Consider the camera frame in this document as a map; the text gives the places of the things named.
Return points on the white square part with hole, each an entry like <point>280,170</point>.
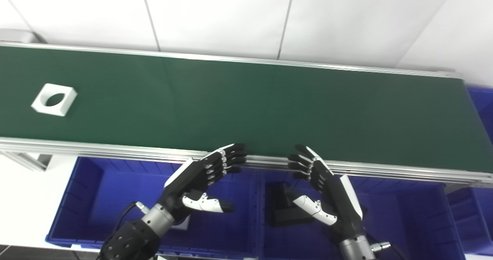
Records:
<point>38,106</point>

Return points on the small blue plastic bin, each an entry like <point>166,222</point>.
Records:
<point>477,221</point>
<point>483,109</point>

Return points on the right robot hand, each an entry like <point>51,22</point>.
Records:
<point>341,202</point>

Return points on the black block part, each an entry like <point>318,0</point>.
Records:
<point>285,210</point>

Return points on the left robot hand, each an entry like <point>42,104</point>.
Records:
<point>188,179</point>

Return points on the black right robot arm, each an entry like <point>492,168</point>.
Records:
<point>356,250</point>

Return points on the green conveyor belt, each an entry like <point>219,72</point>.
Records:
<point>231,109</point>

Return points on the aluminium conveyor leg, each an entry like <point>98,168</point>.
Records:
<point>31,161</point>

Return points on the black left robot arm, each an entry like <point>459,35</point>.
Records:
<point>131,240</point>

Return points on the large blue plastic bin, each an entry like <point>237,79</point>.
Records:
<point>108,190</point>
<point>404,213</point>

